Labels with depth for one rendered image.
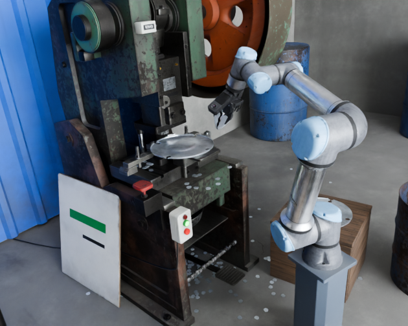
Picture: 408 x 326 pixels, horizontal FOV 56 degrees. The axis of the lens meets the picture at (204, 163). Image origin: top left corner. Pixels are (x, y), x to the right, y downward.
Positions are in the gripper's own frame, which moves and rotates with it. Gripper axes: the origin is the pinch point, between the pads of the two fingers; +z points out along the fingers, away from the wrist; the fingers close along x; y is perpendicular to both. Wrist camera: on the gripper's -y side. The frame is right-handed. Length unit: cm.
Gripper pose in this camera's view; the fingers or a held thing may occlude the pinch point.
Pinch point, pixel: (217, 127)
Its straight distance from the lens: 162.6
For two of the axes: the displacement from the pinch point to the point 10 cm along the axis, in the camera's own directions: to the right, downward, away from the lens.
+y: 6.3, -3.6, 6.9
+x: -7.3, -5.8, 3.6
